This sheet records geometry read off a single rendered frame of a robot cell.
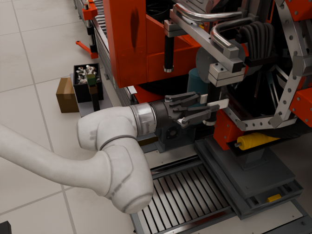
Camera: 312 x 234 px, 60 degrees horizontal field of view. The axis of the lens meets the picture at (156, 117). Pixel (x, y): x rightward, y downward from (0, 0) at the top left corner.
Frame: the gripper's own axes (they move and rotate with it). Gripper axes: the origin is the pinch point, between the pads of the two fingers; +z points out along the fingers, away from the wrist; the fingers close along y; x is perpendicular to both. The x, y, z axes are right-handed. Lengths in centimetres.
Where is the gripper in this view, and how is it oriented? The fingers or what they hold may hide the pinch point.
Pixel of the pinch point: (214, 100)
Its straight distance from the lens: 84.7
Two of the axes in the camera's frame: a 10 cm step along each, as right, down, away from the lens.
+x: 0.0, -7.5, -6.6
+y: 3.6, 6.2, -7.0
